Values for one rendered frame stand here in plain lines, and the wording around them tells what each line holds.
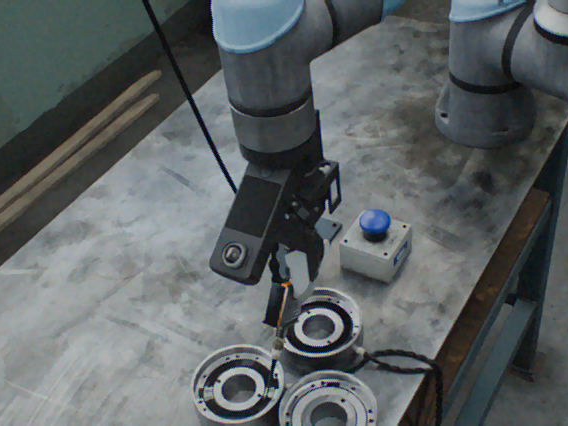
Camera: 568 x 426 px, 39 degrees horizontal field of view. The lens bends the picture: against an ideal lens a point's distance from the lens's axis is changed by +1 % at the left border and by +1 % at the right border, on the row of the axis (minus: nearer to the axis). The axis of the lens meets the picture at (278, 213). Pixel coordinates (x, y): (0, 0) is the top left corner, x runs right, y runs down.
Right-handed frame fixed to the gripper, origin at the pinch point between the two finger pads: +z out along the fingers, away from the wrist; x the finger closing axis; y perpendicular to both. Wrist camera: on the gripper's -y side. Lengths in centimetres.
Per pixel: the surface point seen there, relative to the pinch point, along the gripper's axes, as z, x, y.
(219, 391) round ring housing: 10.0, 5.0, -8.5
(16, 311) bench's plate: 12.9, 38.2, -8.4
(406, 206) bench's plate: 13.2, 0.1, 31.1
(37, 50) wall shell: 61, 159, 101
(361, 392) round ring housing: 10.1, -9.2, -1.6
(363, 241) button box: 8.6, 0.3, 18.2
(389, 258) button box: 8.8, -4.0, 16.9
